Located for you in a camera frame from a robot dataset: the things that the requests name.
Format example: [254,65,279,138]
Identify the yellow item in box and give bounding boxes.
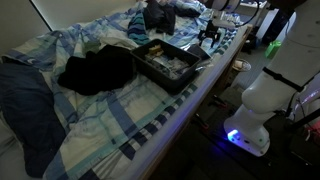
[149,45,164,56]

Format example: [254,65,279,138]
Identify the teal striped cloth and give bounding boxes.
[127,11,150,45]

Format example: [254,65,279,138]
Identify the blue checked bed sheet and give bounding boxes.
[1,3,245,180]

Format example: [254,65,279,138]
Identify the dark blue jeans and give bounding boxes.
[0,63,66,178]

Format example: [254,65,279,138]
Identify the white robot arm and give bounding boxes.
[223,0,320,157]

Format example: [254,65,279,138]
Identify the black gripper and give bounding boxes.
[199,20,218,48]

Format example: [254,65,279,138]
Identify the black clothing heap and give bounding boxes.
[58,45,133,96]

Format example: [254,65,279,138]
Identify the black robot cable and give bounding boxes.
[229,0,264,28]

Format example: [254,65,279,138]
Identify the dark grey plastic box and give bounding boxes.
[131,39,200,94]

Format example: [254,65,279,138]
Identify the dark jacket near pillow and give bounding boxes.
[143,0,176,35]

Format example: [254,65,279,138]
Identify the green bag on floor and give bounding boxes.
[265,40,281,59]

